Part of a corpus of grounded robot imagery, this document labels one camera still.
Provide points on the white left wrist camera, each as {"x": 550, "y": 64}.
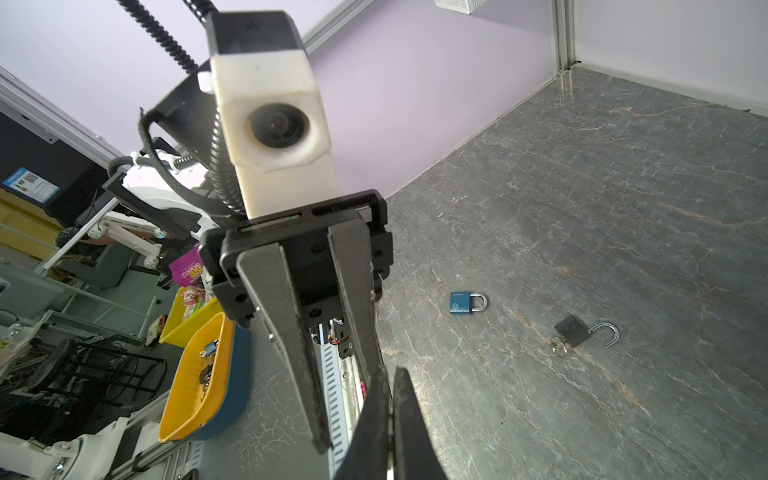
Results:
{"x": 269, "y": 111}

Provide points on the blue padlock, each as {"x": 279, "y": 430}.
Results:
{"x": 466, "y": 303}

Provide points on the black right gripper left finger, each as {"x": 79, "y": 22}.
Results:
{"x": 368, "y": 454}

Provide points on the yellow and teal tray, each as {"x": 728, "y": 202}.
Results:
{"x": 210, "y": 387}

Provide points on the white mesh box basket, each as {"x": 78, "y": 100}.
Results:
{"x": 466, "y": 7}

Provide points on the silver key with ring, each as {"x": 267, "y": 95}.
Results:
{"x": 559, "y": 346}

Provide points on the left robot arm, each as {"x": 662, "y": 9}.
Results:
{"x": 180, "y": 140}

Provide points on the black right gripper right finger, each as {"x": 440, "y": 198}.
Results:
{"x": 413, "y": 456}

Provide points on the dark grey padlock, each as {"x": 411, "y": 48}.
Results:
{"x": 572, "y": 332}

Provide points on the yellow plastic bin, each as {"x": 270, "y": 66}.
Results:
{"x": 179, "y": 327}

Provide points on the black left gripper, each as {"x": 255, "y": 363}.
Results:
{"x": 265, "y": 272}

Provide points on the white slotted cable duct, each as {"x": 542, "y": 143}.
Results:
{"x": 336, "y": 400}

